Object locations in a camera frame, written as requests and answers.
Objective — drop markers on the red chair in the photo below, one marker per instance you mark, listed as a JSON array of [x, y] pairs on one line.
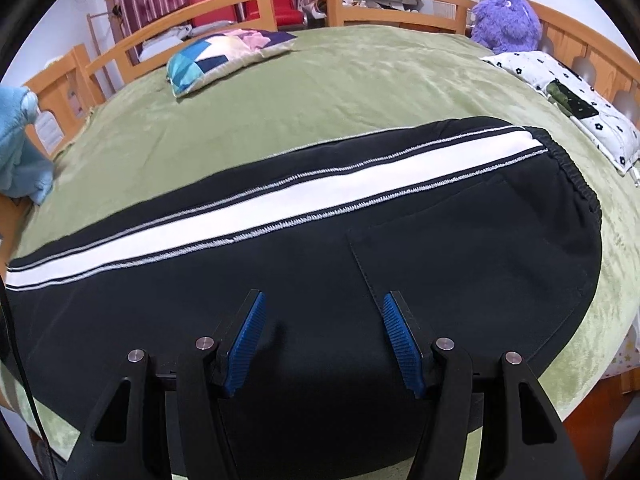
[[286, 14], [225, 14]]

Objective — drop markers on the colourful geometric pillow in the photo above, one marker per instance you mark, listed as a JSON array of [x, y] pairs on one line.
[[220, 55]]

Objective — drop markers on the white black-patterned pillow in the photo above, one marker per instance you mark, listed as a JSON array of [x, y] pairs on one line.
[[613, 134]]

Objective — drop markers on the light blue plush blanket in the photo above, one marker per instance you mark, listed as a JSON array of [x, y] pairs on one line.
[[25, 171]]

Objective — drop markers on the green bed blanket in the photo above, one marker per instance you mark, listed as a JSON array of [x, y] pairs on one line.
[[335, 83]]

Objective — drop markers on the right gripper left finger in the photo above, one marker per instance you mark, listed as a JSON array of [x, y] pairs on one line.
[[126, 433]]

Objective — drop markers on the purple plush toy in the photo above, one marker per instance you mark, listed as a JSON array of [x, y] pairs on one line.
[[506, 26]]

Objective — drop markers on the black sweatpants with white stripe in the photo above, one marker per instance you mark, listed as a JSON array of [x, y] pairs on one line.
[[488, 229]]

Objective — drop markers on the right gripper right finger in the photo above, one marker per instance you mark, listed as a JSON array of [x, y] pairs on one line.
[[523, 436]]

